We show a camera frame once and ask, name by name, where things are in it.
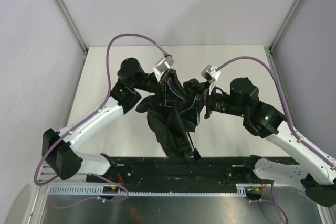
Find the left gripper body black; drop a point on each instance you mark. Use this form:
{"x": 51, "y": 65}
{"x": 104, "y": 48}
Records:
{"x": 163, "y": 87}

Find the left aluminium frame post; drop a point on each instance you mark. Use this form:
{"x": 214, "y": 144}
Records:
{"x": 65, "y": 13}

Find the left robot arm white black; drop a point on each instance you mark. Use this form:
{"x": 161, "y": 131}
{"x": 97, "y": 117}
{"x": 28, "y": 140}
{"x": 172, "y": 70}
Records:
{"x": 61, "y": 149}

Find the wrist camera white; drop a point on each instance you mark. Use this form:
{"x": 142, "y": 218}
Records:
{"x": 211, "y": 75}
{"x": 164, "y": 64}

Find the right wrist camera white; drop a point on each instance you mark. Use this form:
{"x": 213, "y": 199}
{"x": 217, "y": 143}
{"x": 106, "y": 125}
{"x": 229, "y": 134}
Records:
{"x": 211, "y": 75}

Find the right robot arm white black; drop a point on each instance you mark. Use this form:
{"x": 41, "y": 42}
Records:
{"x": 315, "y": 173}

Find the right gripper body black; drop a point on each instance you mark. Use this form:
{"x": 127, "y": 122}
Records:
{"x": 207, "y": 105}

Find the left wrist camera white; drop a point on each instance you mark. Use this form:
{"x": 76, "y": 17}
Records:
{"x": 164, "y": 64}

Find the left aluminium table rail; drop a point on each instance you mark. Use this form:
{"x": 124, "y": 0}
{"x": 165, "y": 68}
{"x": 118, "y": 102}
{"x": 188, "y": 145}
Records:
{"x": 74, "y": 91}

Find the aluminium frame post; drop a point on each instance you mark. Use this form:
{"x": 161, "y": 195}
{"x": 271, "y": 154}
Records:
{"x": 289, "y": 17}
{"x": 65, "y": 13}

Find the slotted grey cable duct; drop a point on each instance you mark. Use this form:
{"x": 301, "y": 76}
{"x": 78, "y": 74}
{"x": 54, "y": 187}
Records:
{"x": 109, "y": 190}

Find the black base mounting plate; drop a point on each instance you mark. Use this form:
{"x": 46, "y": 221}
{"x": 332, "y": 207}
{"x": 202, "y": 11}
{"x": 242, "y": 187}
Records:
{"x": 226, "y": 169}

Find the right aluminium frame post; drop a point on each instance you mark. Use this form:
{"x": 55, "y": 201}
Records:
{"x": 289, "y": 17}

